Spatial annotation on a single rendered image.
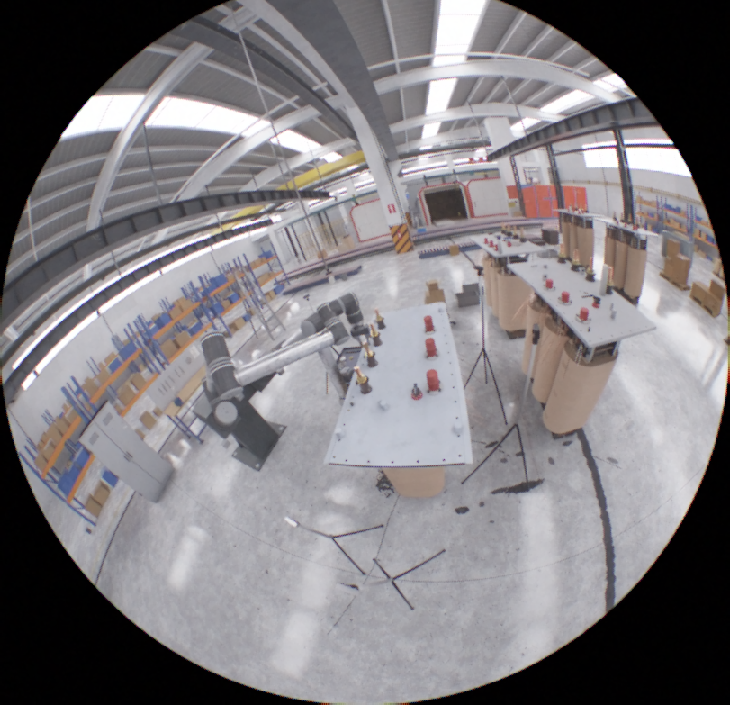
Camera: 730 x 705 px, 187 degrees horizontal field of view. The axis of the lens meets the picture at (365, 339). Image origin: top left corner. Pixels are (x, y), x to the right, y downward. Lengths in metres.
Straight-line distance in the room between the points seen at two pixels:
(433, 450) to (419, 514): 1.38
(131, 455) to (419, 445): 4.89
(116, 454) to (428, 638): 5.06
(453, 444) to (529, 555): 1.68
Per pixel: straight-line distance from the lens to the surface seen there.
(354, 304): 1.42
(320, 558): 2.69
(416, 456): 1.16
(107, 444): 5.06
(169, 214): 7.77
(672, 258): 9.77
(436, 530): 2.41
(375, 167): 11.79
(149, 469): 5.31
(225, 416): 2.01
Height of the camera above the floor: 2.39
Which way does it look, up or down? 30 degrees down
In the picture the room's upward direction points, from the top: 21 degrees counter-clockwise
